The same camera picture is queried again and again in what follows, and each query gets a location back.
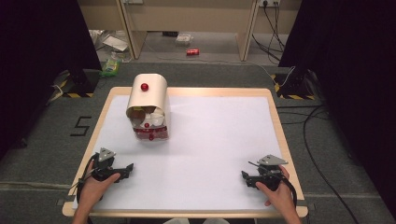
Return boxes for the green packet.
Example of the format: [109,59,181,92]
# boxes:
[99,57,121,78]

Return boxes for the black floor cable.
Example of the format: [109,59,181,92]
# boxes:
[276,104,362,224]

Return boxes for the cream bread box red knob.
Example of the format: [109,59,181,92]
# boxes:
[125,73,171,142]

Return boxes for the white wall socket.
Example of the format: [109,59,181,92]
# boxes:
[258,0,281,8]

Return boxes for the right hand-held gripper cable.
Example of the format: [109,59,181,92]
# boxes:
[247,161,299,208]

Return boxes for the white table mat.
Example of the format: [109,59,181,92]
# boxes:
[72,94,290,213]

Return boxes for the left hand-held gripper cable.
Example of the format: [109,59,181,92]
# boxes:
[76,153,100,204]

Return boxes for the white round item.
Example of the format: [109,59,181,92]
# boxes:
[145,107,166,128]

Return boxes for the stand base striped tape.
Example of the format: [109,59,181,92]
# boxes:
[270,72,317,101]
[61,68,101,99]

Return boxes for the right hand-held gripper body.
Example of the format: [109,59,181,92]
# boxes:
[247,154,290,192]

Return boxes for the wooden table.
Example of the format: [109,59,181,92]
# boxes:
[62,86,309,219]

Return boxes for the brown round item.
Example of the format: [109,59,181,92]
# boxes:
[130,108,148,125]

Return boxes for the person's left hand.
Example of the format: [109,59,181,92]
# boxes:
[78,161,121,213]

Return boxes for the black hanging cables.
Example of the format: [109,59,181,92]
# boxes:
[250,2,288,63]

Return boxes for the hand-held gripper cable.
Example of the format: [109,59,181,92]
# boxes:
[247,161,299,208]
[76,153,100,204]

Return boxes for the person's right hand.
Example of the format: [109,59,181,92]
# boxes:
[255,164,296,217]

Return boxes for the wooden desk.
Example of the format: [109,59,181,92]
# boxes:
[77,0,304,63]

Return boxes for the crumpled white paper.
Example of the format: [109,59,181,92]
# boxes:
[89,29,131,53]

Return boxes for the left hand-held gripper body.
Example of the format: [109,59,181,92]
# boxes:
[91,147,126,183]

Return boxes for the clear plastic bag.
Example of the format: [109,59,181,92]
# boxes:
[174,33,194,48]

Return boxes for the black curtain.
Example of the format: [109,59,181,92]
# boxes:
[0,0,103,160]
[277,0,396,216]

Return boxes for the person's knees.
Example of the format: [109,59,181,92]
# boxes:
[162,217,232,224]

